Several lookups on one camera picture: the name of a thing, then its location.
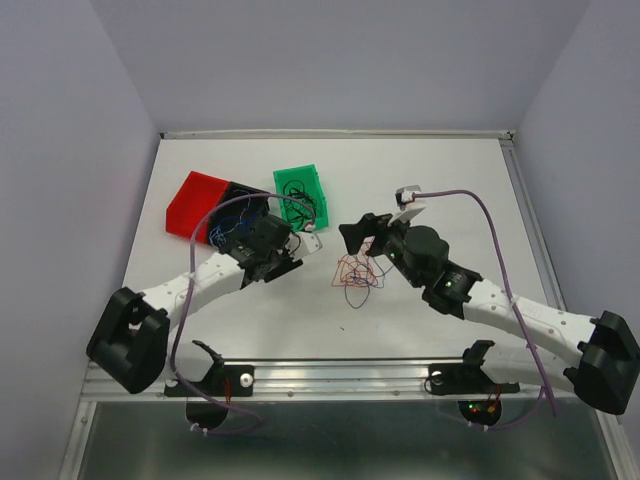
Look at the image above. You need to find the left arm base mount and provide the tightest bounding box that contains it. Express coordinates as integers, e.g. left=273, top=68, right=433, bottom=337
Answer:
left=164, top=340, right=255, bottom=398

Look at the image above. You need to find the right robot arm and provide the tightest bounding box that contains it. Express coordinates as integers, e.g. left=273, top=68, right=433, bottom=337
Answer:
left=339, top=213, right=639, bottom=415

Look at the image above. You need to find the red plastic bin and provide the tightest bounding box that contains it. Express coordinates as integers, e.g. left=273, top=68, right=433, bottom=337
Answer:
left=165, top=171, right=231, bottom=239

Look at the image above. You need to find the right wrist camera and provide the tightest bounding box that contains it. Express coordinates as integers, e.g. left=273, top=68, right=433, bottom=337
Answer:
left=388, top=185, right=425, bottom=226

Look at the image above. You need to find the black cable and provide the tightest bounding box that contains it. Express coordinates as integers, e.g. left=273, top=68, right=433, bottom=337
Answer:
left=281, top=178, right=321, bottom=234

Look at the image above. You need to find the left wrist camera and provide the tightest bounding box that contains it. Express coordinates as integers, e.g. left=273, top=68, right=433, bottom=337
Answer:
left=296, top=232, right=323, bottom=258

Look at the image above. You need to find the black plastic bin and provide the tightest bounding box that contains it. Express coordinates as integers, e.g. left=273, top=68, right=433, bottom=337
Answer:
left=196, top=197, right=269, bottom=247

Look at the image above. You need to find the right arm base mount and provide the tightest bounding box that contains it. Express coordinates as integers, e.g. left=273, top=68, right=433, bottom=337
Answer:
left=423, top=340, right=520, bottom=396

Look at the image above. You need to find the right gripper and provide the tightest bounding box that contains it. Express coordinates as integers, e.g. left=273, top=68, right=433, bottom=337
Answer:
left=339, top=209, right=423, bottom=289

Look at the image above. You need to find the green plastic bin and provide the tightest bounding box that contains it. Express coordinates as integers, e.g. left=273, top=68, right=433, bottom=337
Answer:
left=273, top=164, right=329, bottom=232

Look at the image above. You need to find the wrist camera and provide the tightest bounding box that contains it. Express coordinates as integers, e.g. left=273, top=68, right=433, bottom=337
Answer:
left=296, top=232, right=323, bottom=258
left=388, top=185, right=425, bottom=226

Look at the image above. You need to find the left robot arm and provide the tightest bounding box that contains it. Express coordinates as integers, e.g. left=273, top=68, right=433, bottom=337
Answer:
left=86, top=215, right=322, bottom=394

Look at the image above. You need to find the orange cable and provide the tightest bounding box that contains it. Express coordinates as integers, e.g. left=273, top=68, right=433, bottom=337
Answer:
left=330, top=242, right=384, bottom=291

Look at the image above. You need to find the aluminium back rail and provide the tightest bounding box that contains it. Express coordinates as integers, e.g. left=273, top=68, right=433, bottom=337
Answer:
left=160, top=129, right=515, bottom=140

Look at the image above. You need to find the aluminium rail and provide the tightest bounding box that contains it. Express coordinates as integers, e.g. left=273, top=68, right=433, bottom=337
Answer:
left=499, top=139, right=584, bottom=357
left=160, top=129, right=515, bottom=140
left=81, top=347, right=542, bottom=403

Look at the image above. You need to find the aluminium right rail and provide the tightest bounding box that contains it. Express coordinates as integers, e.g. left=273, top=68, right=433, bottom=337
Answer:
left=499, top=139, right=584, bottom=357

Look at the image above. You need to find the aluminium front rail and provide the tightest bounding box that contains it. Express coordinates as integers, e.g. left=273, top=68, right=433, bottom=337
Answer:
left=81, top=347, right=542, bottom=403

